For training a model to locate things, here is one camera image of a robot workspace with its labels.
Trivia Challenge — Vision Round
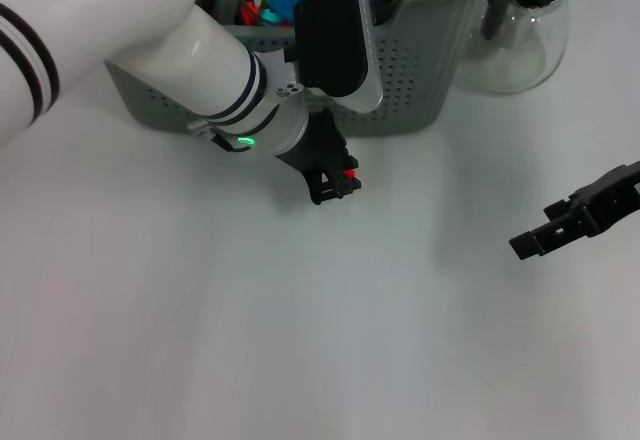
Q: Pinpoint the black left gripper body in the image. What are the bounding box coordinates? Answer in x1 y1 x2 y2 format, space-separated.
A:
274 107 352 177

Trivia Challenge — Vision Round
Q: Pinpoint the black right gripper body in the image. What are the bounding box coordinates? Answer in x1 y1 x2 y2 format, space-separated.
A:
569 160 640 237

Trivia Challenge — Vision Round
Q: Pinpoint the grey-green perforated storage bin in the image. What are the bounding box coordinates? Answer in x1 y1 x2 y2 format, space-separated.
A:
104 0 506 137

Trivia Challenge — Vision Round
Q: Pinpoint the glass carafe with black lid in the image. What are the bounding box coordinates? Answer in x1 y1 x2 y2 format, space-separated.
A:
452 0 579 95

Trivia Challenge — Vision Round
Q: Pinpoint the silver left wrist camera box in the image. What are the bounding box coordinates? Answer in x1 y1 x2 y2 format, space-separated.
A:
293 0 385 114

